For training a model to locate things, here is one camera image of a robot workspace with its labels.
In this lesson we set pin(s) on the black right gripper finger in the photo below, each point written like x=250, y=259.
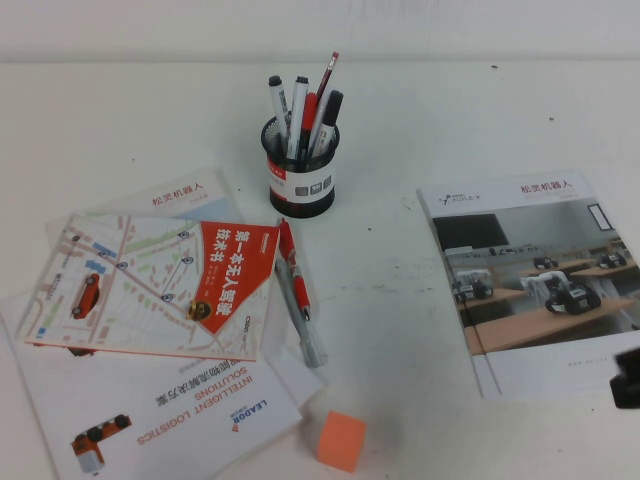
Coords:
x=627, y=391
x=632, y=361

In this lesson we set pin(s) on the red gel pen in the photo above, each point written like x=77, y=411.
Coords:
x=295, y=270

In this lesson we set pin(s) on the grey silver pen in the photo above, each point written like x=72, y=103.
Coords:
x=306, y=330

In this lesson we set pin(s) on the black mesh pen holder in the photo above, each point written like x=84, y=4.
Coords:
x=300, y=197

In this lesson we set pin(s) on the red capped pen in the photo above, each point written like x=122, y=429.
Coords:
x=309, y=112

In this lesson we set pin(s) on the pens in holder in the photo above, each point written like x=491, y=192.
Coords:
x=327, y=75

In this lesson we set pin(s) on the brochure with classroom photo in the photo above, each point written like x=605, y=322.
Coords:
x=530, y=280

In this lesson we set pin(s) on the orange foam cube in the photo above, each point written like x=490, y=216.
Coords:
x=340, y=442

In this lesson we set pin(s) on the white marker with black cap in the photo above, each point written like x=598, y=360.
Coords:
x=331, y=112
x=280, y=107
x=298, y=107

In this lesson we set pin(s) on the white brochure with red title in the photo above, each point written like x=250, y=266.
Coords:
x=190, y=197

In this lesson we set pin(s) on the white logistics brochure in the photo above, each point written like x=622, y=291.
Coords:
x=150, y=410

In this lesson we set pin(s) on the map cover book with red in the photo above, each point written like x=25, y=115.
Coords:
x=140, y=280

